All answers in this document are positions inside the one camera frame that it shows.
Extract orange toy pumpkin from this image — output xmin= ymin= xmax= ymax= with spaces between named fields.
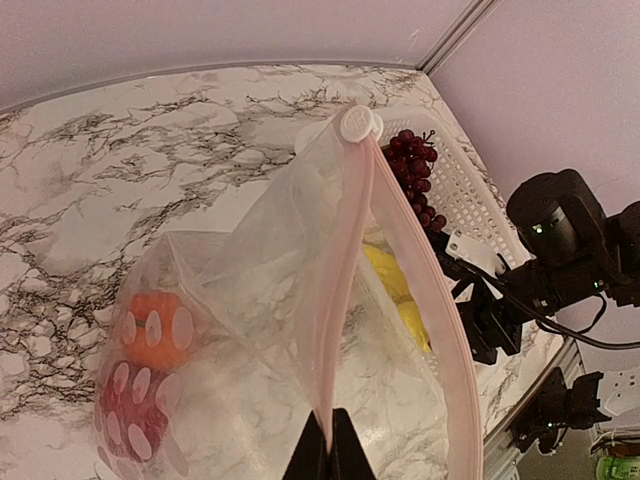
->
xmin=119 ymin=290 xmax=207 ymax=372

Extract clear zip top bag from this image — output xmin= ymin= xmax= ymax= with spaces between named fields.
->
xmin=94 ymin=105 xmax=483 ymax=479

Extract white plastic basket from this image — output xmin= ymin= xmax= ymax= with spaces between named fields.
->
xmin=374 ymin=107 xmax=530 ymax=268

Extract red toy bell pepper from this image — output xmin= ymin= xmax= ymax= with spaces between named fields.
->
xmin=98 ymin=360 xmax=169 ymax=463

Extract front aluminium rail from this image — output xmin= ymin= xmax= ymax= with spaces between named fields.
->
xmin=484 ymin=340 xmax=584 ymax=479

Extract yellow toy fruit front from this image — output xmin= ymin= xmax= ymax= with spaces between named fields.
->
xmin=363 ymin=244 xmax=431 ymax=353

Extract white power strip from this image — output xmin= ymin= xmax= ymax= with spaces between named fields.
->
xmin=598 ymin=368 xmax=640 ymax=417

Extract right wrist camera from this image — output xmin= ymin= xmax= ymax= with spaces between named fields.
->
xmin=506 ymin=169 xmax=620 ymax=277

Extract dark red toy grapes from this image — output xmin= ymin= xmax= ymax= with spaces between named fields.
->
xmin=382 ymin=128 xmax=447 ymax=233

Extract right aluminium frame post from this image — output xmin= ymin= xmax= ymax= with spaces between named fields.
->
xmin=415 ymin=0 xmax=502 ymax=75

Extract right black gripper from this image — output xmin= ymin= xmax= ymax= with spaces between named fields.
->
xmin=434 ymin=239 xmax=610 ymax=364

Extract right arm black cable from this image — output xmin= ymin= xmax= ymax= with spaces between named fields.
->
xmin=474 ymin=264 xmax=640 ymax=350

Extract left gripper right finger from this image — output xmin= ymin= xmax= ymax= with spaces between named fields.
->
xmin=327 ymin=408 xmax=376 ymax=480

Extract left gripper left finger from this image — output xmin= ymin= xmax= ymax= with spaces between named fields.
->
xmin=282 ymin=411 xmax=331 ymax=480

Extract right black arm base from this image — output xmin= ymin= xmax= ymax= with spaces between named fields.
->
xmin=515 ymin=368 xmax=612 ymax=455

